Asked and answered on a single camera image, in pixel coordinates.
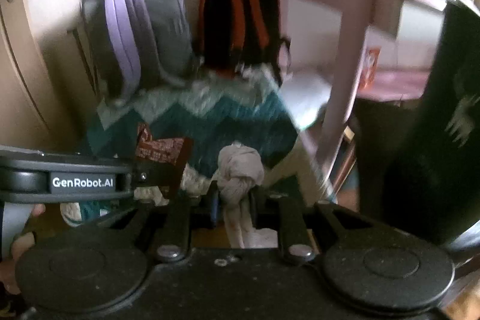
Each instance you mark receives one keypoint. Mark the dark plastic bag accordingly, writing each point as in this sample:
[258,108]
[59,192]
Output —
[423,155]

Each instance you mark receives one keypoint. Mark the orange white box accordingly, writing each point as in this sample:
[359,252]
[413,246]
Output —
[370,67]

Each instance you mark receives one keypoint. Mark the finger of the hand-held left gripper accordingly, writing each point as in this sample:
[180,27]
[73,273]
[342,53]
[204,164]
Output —
[144,177]

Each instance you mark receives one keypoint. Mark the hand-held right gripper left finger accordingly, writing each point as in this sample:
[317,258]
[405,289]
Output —
[176,226]

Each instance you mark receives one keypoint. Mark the teal white zigzag knitted blanket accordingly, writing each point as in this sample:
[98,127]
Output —
[225,113]

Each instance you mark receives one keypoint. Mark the purple grey backpack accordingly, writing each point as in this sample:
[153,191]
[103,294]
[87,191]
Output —
[150,27]

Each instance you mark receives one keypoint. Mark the black orange backpack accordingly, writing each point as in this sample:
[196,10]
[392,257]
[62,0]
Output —
[240,20]

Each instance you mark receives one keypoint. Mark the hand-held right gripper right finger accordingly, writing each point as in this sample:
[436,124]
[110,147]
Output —
[290,226]

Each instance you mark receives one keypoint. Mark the beige cabinet door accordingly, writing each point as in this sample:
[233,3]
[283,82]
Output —
[26,72]

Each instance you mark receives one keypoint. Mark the person's left hand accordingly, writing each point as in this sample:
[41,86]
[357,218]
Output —
[22,247]

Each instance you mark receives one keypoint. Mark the knotted grey-white tissue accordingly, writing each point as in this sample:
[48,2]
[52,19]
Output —
[238,170]

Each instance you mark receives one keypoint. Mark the dark red snack wrapper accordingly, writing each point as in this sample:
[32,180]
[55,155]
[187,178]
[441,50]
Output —
[165,147]

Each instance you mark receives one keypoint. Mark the pale chair frame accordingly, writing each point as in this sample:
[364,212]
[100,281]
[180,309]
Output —
[352,42]

